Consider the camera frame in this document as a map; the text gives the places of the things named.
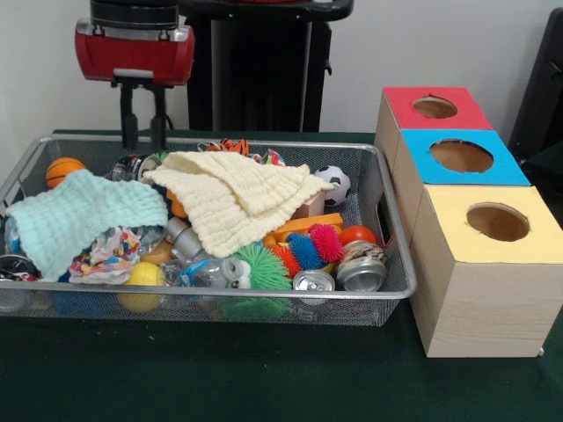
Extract crushed silver can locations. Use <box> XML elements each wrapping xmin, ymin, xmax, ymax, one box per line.
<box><xmin>335</xmin><ymin>240</ymin><xmax>388</xmax><ymax>294</ymax></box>

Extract cream knitted cloth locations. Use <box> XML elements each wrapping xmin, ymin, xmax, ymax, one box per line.
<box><xmin>143</xmin><ymin>150</ymin><xmax>338</xmax><ymax>259</ymax></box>

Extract orange toy block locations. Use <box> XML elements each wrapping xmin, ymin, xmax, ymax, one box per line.
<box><xmin>262</xmin><ymin>212</ymin><xmax>345</xmax><ymax>247</ymax></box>

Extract black frame stand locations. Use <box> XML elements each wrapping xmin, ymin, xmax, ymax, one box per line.
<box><xmin>508</xmin><ymin>7</ymin><xmax>563</xmax><ymax>155</ymax></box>

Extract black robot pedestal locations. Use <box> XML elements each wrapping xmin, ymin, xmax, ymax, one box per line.
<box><xmin>169</xmin><ymin>0</ymin><xmax>355</xmax><ymax>133</ymax></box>

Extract colourful patterned white cloth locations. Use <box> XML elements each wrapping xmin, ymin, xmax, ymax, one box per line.
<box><xmin>68</xmin><ymin>226</ymin><xmax>142</xmax><ymax>286</ymax></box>

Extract dark green tablecloth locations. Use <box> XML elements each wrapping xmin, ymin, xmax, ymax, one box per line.
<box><xmin>0</xmin><ymin>128</ymin><xmax>563</xmax><ymax>422</ymax></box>

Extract pink blue red spiky toy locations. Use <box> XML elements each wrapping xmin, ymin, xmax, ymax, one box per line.
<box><xmin>270</xmin><ymin>222</ymin><xmax>344</xmax><ymax>279</ymax></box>

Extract red ball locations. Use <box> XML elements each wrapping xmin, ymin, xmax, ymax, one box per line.
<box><xmin>338</xmin><ymin>225</ymin><xmax>378</xmax><ymax>248</ymax></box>

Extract dark green side table cloth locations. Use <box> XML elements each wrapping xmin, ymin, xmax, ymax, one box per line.
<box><xmin>521</xmin><ymin>140</ymin><xmax>563</xmax><ymax>188</ymax></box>

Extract wooden box with three holes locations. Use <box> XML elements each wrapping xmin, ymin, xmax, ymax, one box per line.
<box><xmin>374</xmin><ymin>86</ymin><xmax>563</xmax><ymax>359</ymax></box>

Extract small orange basketball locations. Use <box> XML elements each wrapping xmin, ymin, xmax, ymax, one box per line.
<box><xmin>45</xmin><ymin>156</ymin><xmax>87</xmax><ymax>190</ymax></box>

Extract silver mesh bin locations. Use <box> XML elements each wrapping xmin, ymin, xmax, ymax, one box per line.
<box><xmin>0</xmin><ymin>135</ymin><xmax>418</xmax><ymax>329</ymax></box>

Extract mint knitted cloth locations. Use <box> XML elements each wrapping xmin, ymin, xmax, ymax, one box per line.
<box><xmin>4</xmin><ymin>169</ymin><xmax>171</xmax><ymax>282</ymax></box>

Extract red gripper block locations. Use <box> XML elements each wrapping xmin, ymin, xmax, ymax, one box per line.
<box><xmin>74</xmin><ymin>19</ymin><xmax>196</xmax><ymax>151</ymax></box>

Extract small soccer ball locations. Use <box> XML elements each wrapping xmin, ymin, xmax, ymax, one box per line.
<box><xmin>314</xmin><ymin>165</ymin><xmax>352</xmax><ymax>207</ymax></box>

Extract green spiky ball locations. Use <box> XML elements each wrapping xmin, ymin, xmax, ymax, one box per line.
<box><xmin>222</xmin><ymin>244</ymin><xmax>295</xmax><ymax>323</ymax></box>

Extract yellow ball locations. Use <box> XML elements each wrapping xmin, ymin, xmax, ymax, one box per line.
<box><xmin>117</xmin><ymin>261</ymin><xmax>167</xmax><ymax>314</ymax></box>

